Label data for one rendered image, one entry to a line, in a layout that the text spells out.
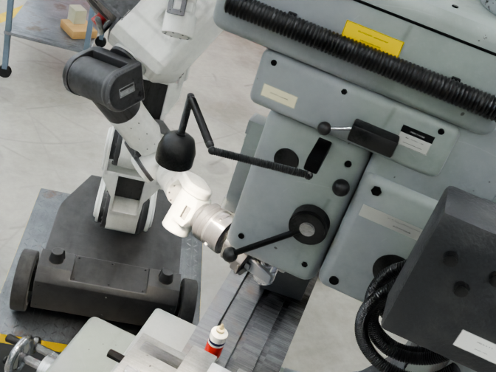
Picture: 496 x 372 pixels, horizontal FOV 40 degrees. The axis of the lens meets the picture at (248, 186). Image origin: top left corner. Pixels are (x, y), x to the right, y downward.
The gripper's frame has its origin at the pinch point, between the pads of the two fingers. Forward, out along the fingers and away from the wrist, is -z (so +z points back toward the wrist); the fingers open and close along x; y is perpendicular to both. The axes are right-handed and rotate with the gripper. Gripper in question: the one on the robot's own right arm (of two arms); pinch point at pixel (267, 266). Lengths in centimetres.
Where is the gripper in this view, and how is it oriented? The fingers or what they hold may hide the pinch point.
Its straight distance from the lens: 142.7
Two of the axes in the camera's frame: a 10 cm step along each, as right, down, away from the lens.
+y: -2.8, 7.9, 5.5
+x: 5.9, -3.1, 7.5
